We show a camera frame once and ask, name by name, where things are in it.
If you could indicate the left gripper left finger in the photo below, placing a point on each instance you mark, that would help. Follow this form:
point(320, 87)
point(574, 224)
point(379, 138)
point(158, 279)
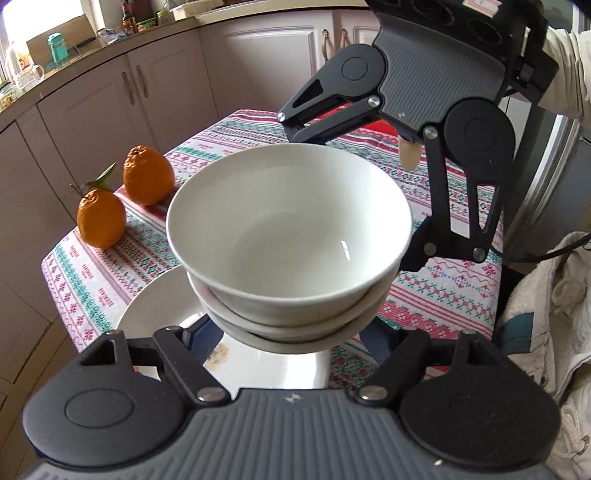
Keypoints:
point(179, 354)

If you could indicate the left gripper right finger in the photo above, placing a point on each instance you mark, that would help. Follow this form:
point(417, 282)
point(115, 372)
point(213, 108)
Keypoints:
point(404, 357)

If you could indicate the large white plate stained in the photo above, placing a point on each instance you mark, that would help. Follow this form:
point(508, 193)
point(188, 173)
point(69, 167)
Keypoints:
point(221, 341)

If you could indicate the white bowl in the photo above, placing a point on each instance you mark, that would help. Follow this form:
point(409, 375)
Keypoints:
point(300, 347)
point(290, 234)
point(291, 333)

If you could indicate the white kitchen cabinets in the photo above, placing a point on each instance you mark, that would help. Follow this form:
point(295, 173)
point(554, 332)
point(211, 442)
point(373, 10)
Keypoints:
point(158, 89)

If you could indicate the right gloved hand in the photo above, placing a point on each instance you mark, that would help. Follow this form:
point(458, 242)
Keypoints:
point(410, 153)

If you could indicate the person's beige jacket sleeve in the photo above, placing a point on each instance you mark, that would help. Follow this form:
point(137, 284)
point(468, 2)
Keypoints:
point(545, 327)

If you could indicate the orange tangerine with leaves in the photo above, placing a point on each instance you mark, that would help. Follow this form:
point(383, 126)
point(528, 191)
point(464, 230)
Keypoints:
point(100, 217)

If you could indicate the green cup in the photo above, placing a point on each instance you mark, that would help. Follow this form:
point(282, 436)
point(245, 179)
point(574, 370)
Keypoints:
point(58, 50)

